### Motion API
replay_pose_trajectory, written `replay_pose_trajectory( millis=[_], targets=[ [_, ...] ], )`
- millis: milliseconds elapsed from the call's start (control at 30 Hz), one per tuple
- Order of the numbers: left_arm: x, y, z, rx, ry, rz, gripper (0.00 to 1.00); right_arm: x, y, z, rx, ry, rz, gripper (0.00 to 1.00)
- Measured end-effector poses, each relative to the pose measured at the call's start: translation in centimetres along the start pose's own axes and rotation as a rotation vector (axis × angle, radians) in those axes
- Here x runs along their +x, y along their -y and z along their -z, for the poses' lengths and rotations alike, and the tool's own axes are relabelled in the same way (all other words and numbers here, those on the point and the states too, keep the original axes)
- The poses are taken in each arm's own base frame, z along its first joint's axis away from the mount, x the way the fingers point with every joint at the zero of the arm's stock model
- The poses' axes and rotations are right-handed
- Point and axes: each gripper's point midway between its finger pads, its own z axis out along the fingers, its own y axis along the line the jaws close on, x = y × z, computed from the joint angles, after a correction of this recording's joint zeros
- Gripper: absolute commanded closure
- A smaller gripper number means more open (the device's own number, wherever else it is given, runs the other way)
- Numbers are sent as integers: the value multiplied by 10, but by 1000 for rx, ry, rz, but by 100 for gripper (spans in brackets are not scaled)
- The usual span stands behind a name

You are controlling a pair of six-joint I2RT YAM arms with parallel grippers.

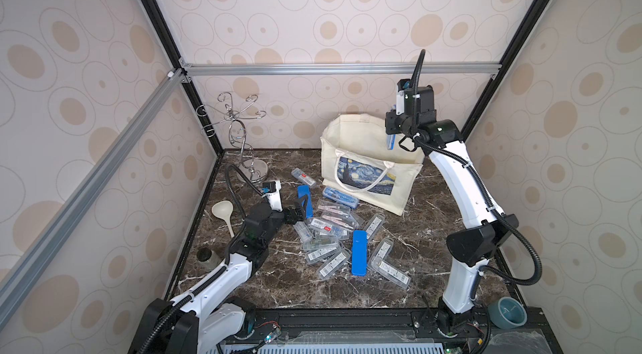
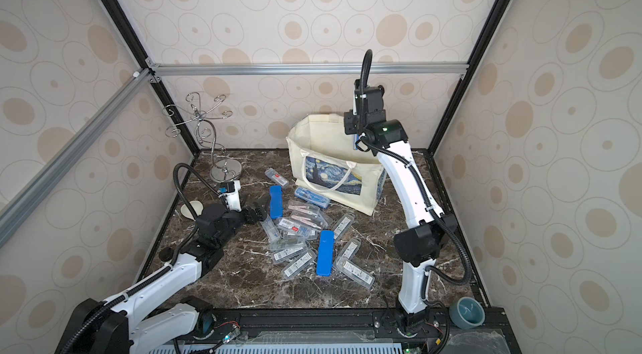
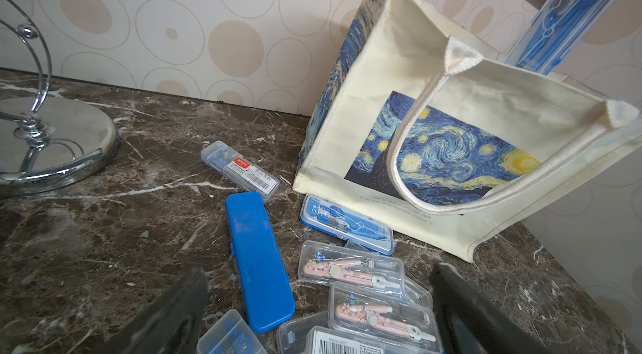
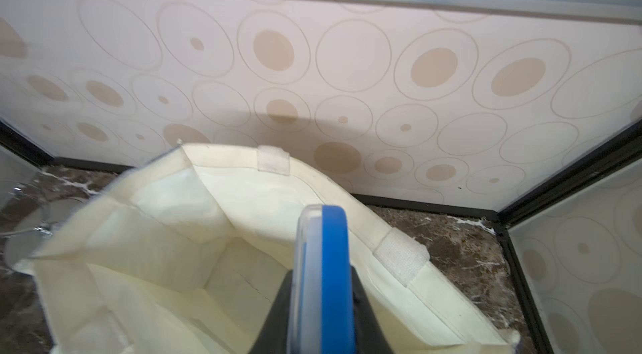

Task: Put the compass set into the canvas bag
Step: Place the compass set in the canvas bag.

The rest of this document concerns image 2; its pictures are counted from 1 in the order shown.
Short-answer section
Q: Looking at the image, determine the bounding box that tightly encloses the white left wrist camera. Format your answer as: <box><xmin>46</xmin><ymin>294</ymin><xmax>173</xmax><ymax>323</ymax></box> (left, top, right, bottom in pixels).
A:
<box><xmin>219</xmin><ymin>180</ymin><xmax>242</xmax><ymax>212</ymax></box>

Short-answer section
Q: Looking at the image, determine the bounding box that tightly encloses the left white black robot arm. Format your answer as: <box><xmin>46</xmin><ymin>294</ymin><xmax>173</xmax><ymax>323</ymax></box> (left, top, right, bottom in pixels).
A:
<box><xmin>55</xmin><ymin>163</ymin><xmax>268</xmax><ymax>353</ymax></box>

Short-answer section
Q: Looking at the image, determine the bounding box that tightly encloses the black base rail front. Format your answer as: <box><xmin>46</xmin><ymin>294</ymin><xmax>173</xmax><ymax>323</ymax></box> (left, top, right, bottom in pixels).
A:
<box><xmin>177</xmin><ymin>305</ymin><xmax>521</xmax><ymax>353</ymax></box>

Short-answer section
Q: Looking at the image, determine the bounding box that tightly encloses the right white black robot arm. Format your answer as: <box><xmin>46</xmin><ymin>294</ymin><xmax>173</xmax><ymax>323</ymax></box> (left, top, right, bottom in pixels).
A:
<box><xmin>344</xmin><ymin>78</ymin><xmax>472</xmax><ymax>334</ymax></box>

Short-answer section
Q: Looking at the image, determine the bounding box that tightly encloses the horizontal aluminium rail back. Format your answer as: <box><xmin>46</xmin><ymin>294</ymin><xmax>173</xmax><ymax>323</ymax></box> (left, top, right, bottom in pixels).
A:
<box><xmin>150</xmin><ymin>62</ymin><xmax>469</xmax><ymax>76</ymax></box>

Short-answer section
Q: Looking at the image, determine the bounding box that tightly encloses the chrome wire jewelry stand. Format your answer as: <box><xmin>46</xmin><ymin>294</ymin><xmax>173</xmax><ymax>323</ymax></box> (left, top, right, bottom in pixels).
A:
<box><xmin>163</xmin><ymin>91</ymin><xmax>243</xmax><ymax>183</ymax></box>

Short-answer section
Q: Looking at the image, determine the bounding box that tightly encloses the teal ceramic cup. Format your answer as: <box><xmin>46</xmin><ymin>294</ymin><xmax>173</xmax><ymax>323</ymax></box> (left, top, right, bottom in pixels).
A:
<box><xmin>449</xmin><ymin>296</ymin><xmax>486</xmax><ymax>330</ymax></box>

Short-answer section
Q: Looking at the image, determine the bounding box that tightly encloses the aluminium rail left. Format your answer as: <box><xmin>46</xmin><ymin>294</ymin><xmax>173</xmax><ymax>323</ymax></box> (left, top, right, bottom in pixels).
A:
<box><xmin>1</xmin><ymin>68</ymin><xmax>152</xmax><ymax>245</ymax></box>

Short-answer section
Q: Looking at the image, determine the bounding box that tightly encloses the clear case right small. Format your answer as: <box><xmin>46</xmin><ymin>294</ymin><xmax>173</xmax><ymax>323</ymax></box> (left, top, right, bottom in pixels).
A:
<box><xmin>334</xmin><ymin>238</ymin><xmax>361</xmax><ymax>265</ymax></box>

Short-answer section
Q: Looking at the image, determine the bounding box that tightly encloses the clear case barcode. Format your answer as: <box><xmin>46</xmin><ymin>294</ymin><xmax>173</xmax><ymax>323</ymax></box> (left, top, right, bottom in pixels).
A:
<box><xmin>334</xmin><ymin>213</ymin><xmax>355</xmax><ymax>241</ymax></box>
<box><xmin>334</xmin><ymin>257</ymin><xmax>375</xmax><ymax>290</ymax></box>
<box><xmin>283</xmin><ymin>250</ymin><xmax>317</xmax><ymax>280</ymax></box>
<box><xmin>272</xmin><ymin>245</ymin><xmax>309</xmax><ymax>265</ymax></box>
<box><xmin>260</xmin><ymin>216</ymin><xmax>282</xmax><ymax>243</ymax></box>

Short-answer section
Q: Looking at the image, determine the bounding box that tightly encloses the small jar black lid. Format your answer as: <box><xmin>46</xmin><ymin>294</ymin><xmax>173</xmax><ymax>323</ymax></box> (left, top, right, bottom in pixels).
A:
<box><xmin>158</xmin><ymin>247</ymin><xmax>174</xmax><ymax>262</ymax></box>

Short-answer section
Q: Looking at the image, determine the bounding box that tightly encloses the clear case green compass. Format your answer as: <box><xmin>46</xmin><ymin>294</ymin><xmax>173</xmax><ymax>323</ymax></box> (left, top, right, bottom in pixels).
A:
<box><xmin>269</xmin><ymin>235</ymin><xmax>306</xmax><ymax>252</ymax></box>

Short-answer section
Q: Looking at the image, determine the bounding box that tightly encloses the cream canvas starry-night tote bag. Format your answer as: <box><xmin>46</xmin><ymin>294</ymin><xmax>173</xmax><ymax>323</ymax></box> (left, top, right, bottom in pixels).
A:
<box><xmin>286</xmin><ymin>114</ymin><xmax>386</xmax><ymax>216</ymax></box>

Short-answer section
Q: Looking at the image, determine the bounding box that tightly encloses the blue opaque case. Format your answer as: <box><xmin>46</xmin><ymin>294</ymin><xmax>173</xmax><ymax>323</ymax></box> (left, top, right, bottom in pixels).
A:
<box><xmin>269</xmin><ymin>185</ymin><xmax>284</xmax><ymax>219</ymax></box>
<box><xmin>316</xmin><ymin>230</ymin><xmax>334</xmax><ymax>277</ymax></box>

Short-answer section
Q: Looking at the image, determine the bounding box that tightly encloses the cream spoon grey handle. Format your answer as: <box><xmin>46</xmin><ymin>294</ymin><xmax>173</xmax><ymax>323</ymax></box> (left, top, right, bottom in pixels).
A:
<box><xmin>180</xmin><ymin>200</ymin><xmax>203</xmax><ymax>220</ymax></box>

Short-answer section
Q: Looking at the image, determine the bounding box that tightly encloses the small clear case red label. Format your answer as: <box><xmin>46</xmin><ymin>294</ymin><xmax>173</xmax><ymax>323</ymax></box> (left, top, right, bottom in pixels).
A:
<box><xmin>265</xmin><ymin>168</ymin><xmax>290</xmax><ymax>188</ymax></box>

